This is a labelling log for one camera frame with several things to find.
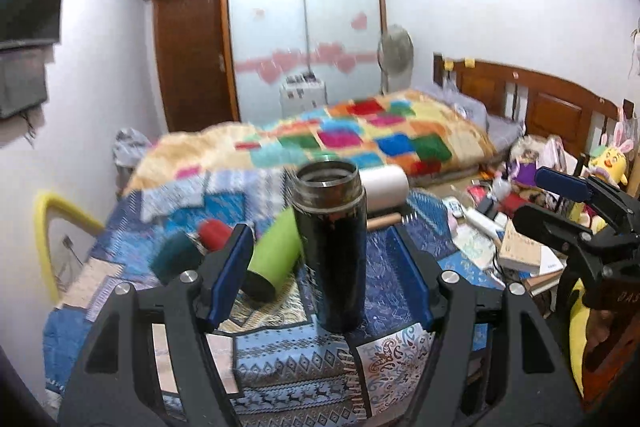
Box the grey pillow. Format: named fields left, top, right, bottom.
left=414, top=86, right=523, bottom=142

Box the black television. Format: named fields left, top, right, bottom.
left=0, top=0, right=66, bottom=52

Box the yellow plush toy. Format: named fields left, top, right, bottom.
left=587, top=127, right=635, bottom=186

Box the blue patterned blanket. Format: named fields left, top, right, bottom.
left=42, top=167, right=507, bottom=427

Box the colourful patchwork blanket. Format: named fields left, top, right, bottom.
left=124, top=89, right=499, bottom=196

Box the grey cloth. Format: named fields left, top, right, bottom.
left=112, top=127, right=152, bottom=170

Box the purple doll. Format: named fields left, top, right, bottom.
left=509, top=148, right=542, bottom=188

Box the stack of books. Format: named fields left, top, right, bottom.
left=499, top=221, right=568, bottom=295

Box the yellow cushion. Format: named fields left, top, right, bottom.
left=569, top=278, right=590, bottom=400

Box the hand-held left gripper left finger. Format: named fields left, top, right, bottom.
left=57, top=223, right=256, bottom=427

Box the black insulated cup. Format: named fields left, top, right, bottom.
left=289, top=160, right=368, bottom=334

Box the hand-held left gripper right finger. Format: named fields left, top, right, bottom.
left=367, top=190, right=587, bottom=427

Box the white lint roller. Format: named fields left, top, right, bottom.
left=357, top=166, right=412, bottom=232

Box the teal cup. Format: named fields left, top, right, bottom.
left=150, top=231, right=203, bottom=285

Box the wooden wardrobe with glass doors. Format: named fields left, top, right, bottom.
left=124, top=0, right=388, bottom=134

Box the green cup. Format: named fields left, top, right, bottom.
left=243, top=206, right=302, bottom=303

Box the white remote control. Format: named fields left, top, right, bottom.
left=464, top=207, right=507, bottom=239

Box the standing fan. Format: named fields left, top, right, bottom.
left=376, top=24, right=416, bottom=95

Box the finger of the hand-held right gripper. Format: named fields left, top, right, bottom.
left=534, top=166, right=640, bottom=234
left=512, top=202, right=601, bottom=259

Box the wooden headboard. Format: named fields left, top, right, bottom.
left=432, top=52, right=623, bottom=158

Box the grey box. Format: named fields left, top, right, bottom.
left=0, top=49, right=49, bottom=118

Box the red cup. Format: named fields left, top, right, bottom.
left=198, top=219, right=235, bottom=254

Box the yellow chair frame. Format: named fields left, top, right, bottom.
left=34, top=191, right=107, bottom=304

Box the wooden door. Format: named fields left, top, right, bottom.
left=152, top=0, right=238, bottom=134

